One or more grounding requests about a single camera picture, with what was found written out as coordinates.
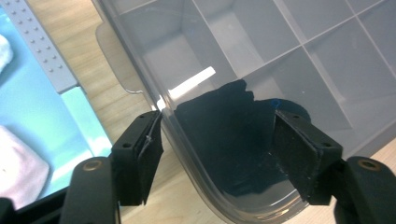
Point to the blue plastic basket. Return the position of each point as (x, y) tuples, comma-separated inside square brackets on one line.
[(37, 102)]

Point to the white divided storage box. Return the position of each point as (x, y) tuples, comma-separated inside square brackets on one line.
[(264, 62)]

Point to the white sock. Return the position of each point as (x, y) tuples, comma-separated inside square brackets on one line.
[(4, 53)]

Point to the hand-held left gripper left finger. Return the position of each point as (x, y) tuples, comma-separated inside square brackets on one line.
[(134, 161)]

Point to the black sock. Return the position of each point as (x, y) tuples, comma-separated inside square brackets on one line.
[(224, 130)]

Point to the transparent box lid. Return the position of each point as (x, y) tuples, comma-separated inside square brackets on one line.
[(118, 62)]

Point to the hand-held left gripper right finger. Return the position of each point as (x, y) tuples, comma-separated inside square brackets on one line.
[(308, 158)]

